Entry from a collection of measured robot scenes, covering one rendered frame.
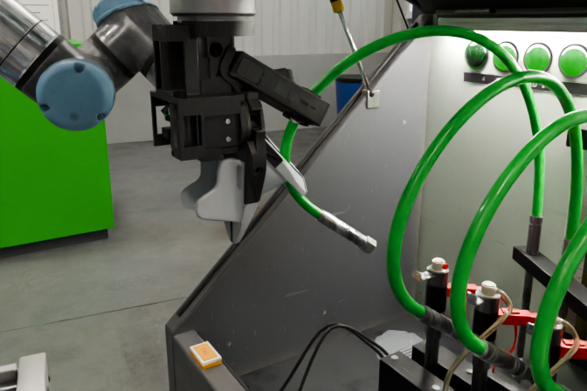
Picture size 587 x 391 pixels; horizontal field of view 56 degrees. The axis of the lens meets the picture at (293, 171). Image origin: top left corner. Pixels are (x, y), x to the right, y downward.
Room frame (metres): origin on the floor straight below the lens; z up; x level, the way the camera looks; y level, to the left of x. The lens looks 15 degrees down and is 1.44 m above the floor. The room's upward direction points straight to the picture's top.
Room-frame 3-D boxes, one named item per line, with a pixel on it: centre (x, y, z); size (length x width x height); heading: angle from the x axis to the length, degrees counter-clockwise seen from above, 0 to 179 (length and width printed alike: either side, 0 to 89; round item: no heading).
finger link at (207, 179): (0.52, 0.08, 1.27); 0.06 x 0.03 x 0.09; 122
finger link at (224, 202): (0.49, 0.06, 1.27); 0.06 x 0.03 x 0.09; 122
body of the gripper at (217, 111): (0.50, 0.08, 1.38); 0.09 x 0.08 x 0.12; 122
